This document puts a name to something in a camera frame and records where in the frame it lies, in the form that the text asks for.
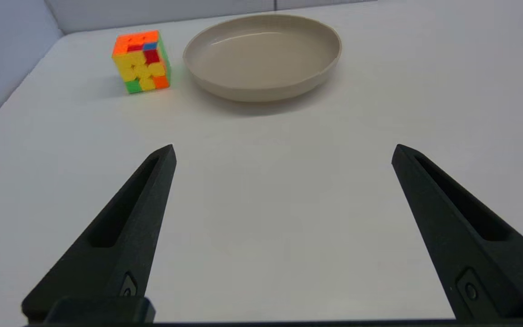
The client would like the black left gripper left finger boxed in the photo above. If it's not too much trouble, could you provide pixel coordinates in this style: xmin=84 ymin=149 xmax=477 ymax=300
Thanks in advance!
xmin=21 ymin=144 xmax=177 ymax=324

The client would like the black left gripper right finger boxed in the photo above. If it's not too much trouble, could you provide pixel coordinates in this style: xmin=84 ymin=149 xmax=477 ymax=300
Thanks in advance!
xmin=391 ymin=144 xmax=523 ymax=320

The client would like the multicoloured rubiks cube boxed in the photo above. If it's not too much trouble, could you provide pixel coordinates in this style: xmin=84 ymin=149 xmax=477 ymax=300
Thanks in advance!
xmin=111 ymin=30 xmax=172 ymax=94

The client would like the beige shallow round plate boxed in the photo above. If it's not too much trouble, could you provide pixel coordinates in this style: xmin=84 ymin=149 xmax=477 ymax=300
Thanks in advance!
xmin=183 ymin=13 xmax=343 ymax=103

